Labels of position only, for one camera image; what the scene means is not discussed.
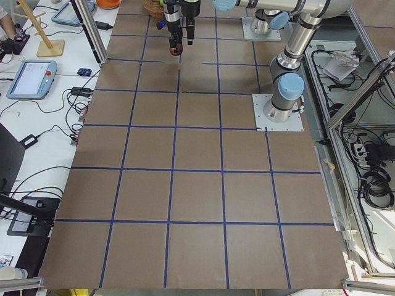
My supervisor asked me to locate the blue teach pendant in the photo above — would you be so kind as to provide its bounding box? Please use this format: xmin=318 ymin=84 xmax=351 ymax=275
xmin=51 ymin=1 xmax=80 ymax=27
xmin=6 ymin=60 xmax=57 ymax=100

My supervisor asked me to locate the orange bucket with lid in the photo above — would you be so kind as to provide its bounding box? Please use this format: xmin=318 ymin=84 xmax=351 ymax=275
xmin=96 ymin=0 xmax=121 ymax=9

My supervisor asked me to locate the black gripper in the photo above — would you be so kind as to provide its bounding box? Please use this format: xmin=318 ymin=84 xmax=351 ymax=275
xmin=167 ymin=18 xmax=194 ymax=48
xmin=181 ymin=0 xmax=201 ymax=18

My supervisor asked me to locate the far blue teach pendant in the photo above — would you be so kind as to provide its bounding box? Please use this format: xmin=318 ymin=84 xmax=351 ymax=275
xmin=51 ymin=1 xmax=80 ymax=27

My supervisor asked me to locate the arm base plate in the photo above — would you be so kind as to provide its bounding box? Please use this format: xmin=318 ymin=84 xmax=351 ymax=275
xmin=252 ymin=94 xmax=304 ymax=132
xmin=241 ymin=17 xmax=281 ymax=42

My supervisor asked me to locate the aluminium frame post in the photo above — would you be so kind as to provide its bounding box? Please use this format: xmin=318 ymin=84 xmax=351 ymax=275
xmin=71 ymin=0 xmax=108 ymax=65

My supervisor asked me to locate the near blue teach pendant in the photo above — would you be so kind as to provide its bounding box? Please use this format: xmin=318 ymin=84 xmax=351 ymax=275
xmin=6 ymin=60 xmax=57 ymax=100

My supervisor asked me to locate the black power adapter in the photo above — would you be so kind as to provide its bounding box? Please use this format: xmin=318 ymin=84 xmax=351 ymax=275
xmin=95 ymin=21 xmax=113 ymax=31

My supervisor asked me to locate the dark red apple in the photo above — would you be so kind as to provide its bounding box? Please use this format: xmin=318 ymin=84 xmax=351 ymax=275
xmin=169 ymin=43 xmax=183 ymax=57

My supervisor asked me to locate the woven wicker basket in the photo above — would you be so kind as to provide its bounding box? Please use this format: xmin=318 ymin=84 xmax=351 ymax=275
xmin=143 ymin=0 xmax=164 ymax=19

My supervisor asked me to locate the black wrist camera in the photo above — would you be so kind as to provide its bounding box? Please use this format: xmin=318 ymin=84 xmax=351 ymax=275
xmin=156 ymin=18 xmax=167 ymax=30

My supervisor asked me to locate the small blue device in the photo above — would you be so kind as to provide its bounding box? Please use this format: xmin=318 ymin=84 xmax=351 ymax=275
xmin=77 ymin=68 xmax=92 ymax=76

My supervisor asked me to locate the wooden stand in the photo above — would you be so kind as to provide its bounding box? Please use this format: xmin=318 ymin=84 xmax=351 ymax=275
xmin=15 ymin=0 xmax=65 ymax=58

